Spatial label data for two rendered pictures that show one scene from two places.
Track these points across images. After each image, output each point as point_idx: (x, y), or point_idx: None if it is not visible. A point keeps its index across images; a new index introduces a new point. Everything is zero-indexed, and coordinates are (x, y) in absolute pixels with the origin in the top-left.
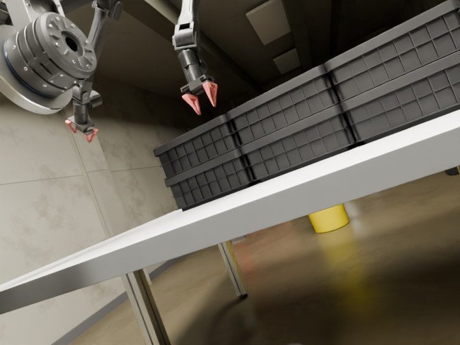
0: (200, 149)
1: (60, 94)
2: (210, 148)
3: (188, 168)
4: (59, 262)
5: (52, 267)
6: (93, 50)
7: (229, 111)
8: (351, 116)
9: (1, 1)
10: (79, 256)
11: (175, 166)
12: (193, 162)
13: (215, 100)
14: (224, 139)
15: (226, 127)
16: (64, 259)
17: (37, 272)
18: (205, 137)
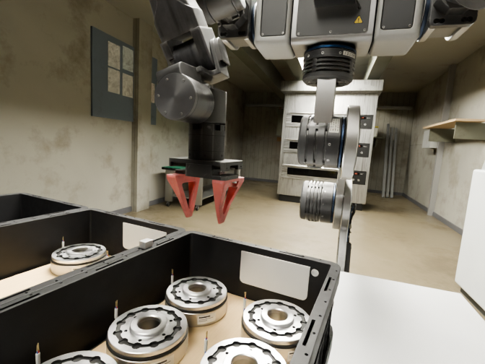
0: (238, 276)
1: (341, 164)
2: (222, 276)
3: None
4: (414, 322)
5: (371, 295)
6: (298, 137)
7: (182, 228)
8: None
9: (392, 39)
10: (359, 300)
11: (296, 302)
12: (258, 297)
13: (182, 206)
14: (198, 266)
15: (190, 250)
16: (440, 340)
17: (390, 300)
18: (225, 259)
